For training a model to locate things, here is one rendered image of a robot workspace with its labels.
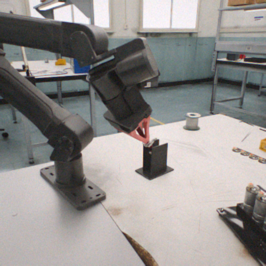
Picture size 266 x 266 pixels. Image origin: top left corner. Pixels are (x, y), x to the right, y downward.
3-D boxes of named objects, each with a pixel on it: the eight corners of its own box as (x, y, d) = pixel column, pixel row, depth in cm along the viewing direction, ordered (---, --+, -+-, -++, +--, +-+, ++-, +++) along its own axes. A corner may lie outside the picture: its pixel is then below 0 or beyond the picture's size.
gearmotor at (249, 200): (247, 217, 48) (251, 193, 46) (239, 209, 50) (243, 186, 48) (259, 215, 48) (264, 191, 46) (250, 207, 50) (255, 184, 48)
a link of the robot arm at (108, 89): (133, 79, 52) (117, 50, 48) (132, 96, 48) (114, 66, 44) (104, 91, 55) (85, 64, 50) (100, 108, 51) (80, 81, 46)
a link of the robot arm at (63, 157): (90, 123, 58) (67, 121, 60) (72, 137, 51) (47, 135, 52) (91, 149, 61) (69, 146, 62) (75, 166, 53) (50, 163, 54)
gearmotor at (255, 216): (257, 228, 45) (262, 203, 43) (248, 218, 47) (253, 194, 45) (269, 226, 46) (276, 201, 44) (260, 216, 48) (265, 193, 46)
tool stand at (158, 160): (142, 181, 69) (123, 156, 62) (165, 153, 71) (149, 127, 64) (157, 190, 65) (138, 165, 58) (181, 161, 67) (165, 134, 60)
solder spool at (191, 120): (186, 124, 100) (187, 111, 98) (202, 127, 97) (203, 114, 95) (180, 129, 95) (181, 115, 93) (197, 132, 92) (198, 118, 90)
